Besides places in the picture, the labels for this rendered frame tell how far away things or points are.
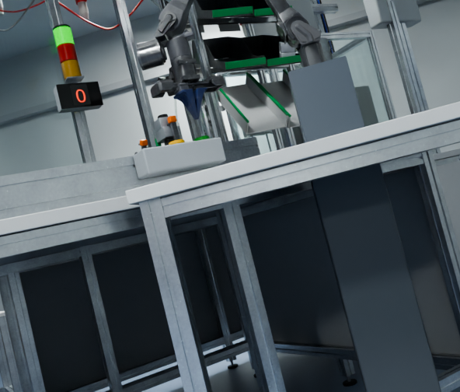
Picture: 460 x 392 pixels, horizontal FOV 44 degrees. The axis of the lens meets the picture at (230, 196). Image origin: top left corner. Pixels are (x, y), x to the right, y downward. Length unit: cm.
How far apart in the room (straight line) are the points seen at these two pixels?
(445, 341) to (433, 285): 18
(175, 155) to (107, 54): 467
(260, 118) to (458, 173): 159
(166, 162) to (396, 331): 65
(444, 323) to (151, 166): 113
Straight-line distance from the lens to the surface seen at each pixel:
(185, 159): 136
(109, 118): 584
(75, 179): 134
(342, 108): 137
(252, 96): 185
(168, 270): 118
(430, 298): 202
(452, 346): 203
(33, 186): 132
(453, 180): 308
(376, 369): 139
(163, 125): 162
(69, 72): 172
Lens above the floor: 72
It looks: 4 degrees up
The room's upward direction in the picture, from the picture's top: 14 degrees counter-clockwise
